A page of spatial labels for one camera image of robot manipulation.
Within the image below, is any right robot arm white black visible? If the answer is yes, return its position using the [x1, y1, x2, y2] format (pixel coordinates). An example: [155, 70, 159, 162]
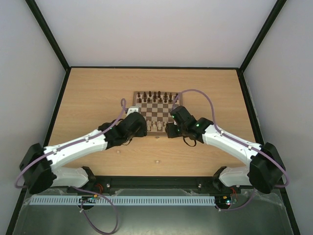
[165, 106, 286, 194]

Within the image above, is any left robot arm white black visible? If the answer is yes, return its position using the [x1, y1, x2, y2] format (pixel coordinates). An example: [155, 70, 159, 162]
[19, 112, 147, 194]

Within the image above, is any wooden chess board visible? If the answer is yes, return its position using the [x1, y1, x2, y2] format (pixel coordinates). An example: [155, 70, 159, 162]
[133, 91, 183, 137]

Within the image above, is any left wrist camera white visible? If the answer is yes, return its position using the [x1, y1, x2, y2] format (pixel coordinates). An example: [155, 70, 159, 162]
[127, 106, 139, 115]

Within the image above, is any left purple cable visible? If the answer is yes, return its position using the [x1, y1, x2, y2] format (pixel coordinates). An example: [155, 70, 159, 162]
[16, 98, 119, 233]

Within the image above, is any purple cable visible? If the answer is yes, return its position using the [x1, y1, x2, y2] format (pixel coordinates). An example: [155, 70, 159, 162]
[16, 98, 119, 233]
[171, 88, 291, 211]

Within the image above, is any black aluminium frame rail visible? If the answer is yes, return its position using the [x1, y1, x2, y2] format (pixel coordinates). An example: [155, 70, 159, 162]
[92, 175, 284, 190]

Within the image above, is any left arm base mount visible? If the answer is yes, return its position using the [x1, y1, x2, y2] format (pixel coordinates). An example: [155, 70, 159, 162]
[81, 176, 111, 193]

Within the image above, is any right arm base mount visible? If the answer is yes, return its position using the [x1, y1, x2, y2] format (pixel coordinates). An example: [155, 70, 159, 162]
[196, 177, 240, 195]

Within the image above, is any light blue cable duct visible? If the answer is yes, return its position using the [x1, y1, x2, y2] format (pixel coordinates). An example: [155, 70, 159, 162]
[29, 195, 215, 206]

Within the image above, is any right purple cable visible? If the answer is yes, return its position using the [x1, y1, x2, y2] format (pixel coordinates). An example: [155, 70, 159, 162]
[171, 88, 291, 211]

